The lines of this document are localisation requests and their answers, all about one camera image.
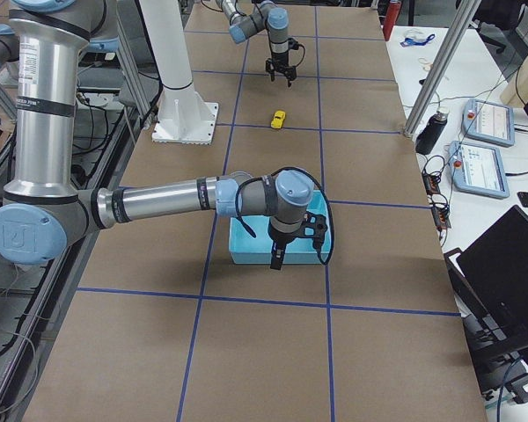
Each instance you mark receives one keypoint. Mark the yellow beetle toy car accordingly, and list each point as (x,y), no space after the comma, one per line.
(278,119)

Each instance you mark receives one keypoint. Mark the light blue plastic bin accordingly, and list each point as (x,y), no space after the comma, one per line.
(246,250)

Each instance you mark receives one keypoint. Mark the blue lanyard badge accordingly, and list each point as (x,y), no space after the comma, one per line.
(414,37)

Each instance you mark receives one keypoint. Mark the orange black usb hub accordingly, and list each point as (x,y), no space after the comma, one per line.
(439,204)

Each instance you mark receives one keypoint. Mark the teach pendant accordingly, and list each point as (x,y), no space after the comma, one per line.
(478,169)
(489,122)

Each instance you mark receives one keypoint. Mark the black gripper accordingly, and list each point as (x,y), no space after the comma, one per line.
(280,59)
(280,242)

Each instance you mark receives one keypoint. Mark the black laptop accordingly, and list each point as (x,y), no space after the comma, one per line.
(491,279)

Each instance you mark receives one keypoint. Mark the lower teach pendant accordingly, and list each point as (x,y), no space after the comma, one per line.
(478,169)

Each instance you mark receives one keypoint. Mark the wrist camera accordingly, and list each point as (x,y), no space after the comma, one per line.
(315,228)
(293,44)

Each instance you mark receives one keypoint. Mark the black water bottle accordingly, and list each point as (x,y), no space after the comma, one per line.
(427,138)

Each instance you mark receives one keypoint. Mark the white camera stand column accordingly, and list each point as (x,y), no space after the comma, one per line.
(183,115)

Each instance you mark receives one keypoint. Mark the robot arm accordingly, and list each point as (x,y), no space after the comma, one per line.
(266,16)
(43,213)

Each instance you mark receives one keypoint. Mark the upper teach pendant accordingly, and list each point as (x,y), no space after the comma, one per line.
(489,122)

